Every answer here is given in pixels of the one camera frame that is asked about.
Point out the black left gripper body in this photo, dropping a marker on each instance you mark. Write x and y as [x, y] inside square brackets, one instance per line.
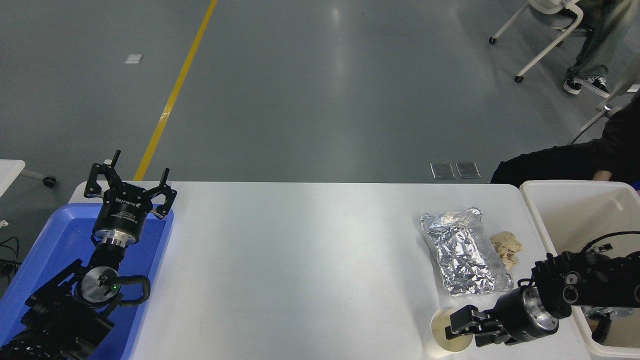
[122, 207]

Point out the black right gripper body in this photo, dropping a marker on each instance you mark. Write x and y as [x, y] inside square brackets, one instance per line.
[512, 317]

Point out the white paper cup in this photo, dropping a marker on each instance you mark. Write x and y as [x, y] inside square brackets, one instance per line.
[436, 346]

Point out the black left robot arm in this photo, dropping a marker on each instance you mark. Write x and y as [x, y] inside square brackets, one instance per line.
[95, 285]

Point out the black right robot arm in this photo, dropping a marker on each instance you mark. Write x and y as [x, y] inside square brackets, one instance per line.
[590, 285]

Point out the person's hand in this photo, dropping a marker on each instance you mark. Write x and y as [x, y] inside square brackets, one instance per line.
[602, 175]

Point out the crumpled foil tray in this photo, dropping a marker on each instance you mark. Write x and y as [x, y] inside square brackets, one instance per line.
[462, 255]

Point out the blue plastic tray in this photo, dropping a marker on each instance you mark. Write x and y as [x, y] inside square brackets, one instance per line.
[60, 235]

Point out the crumpled tan paper ball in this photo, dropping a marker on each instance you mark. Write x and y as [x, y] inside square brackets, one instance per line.
[506, 246]

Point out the white wheeled side table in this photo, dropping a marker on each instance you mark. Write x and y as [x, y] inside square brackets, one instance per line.
[9, 172]

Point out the large pale plastic bin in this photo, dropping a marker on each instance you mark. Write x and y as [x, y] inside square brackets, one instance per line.
[580, 205]

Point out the metal floor plate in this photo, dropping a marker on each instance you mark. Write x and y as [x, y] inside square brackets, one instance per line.
[468, 169]
[442, 170]

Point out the person in black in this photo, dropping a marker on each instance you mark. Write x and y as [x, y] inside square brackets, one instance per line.
[615, 145]

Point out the person seated on chair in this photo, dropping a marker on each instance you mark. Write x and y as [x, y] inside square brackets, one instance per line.
[595, 45]

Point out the white wheeled chair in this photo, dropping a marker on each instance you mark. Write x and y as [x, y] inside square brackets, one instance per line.
[547, 6]

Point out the grey chair frame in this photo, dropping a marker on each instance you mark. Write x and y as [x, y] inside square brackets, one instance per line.
[606, 111]

